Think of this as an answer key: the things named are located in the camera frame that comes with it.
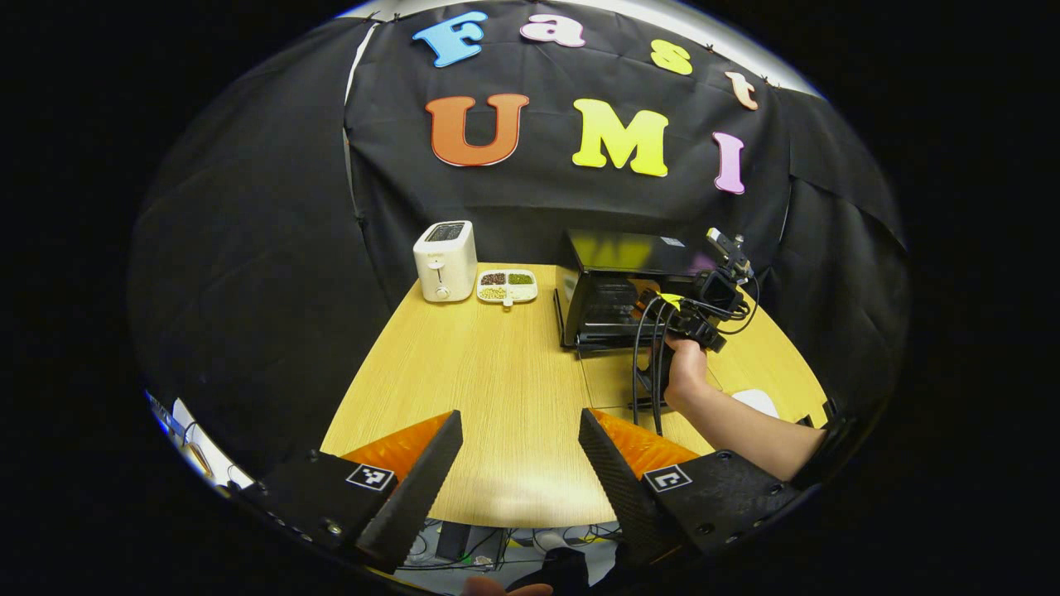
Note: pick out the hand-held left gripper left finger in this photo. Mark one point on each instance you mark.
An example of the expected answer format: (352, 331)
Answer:
(414, 495)

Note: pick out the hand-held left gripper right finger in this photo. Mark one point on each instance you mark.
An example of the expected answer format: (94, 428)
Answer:
(623, 492)

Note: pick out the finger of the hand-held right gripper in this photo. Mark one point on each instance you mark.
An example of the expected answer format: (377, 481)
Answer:
(650, 290)

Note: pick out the black electric oven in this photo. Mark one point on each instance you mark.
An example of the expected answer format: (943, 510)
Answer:
(609, 250)

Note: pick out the white divided plate with beans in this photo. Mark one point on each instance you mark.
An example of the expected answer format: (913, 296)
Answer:
(507, 286)

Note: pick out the white toaster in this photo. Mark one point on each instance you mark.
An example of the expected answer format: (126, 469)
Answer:
(445, 265)

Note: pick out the black backdrop cloth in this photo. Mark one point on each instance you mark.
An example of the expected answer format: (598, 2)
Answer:
(248, 273)

